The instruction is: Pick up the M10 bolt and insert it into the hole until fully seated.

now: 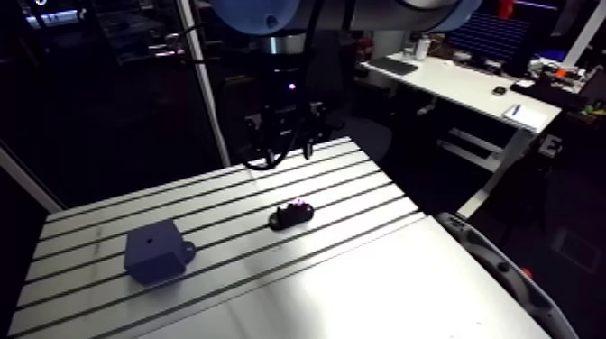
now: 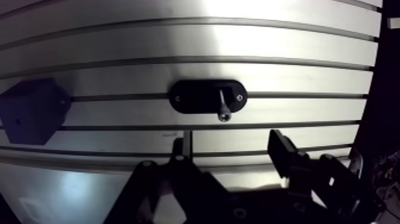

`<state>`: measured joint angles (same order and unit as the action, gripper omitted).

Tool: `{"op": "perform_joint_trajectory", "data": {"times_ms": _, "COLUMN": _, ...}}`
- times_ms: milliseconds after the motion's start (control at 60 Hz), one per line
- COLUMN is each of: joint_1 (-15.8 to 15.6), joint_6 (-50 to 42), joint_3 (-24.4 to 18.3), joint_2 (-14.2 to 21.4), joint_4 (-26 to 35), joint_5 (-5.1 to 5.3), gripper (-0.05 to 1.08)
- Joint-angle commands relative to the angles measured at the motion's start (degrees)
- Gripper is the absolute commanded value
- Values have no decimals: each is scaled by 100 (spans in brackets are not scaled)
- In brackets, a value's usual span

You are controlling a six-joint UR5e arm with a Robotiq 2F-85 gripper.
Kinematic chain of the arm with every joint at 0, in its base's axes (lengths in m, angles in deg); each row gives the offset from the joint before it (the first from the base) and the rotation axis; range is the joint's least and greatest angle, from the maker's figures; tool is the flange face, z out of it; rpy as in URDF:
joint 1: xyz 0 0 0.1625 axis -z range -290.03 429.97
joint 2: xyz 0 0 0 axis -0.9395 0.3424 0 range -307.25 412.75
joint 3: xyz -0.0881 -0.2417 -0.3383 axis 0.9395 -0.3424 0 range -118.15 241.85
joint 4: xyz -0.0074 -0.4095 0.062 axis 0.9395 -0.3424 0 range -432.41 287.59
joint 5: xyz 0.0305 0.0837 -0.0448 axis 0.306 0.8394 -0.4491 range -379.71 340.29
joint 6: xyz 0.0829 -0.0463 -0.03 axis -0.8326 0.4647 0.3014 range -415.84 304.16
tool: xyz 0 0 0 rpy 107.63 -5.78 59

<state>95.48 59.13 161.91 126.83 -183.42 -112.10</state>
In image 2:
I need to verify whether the dark blue-grey block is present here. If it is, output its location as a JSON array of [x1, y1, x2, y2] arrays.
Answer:
[[0, 77, 73, 146]]

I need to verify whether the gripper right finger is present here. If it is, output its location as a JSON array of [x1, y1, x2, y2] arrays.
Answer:
[[267, 129, 377, 224]]

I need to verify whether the steel bolt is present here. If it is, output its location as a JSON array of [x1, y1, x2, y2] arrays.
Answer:
[[217, 89, 232, 123]]

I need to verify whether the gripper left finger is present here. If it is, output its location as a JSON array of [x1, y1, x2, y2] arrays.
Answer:
[[104, 130, 230, 224]]

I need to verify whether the black oval holder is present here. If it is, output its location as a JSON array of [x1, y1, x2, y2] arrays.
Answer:
[[168, 79, 249, 114]]

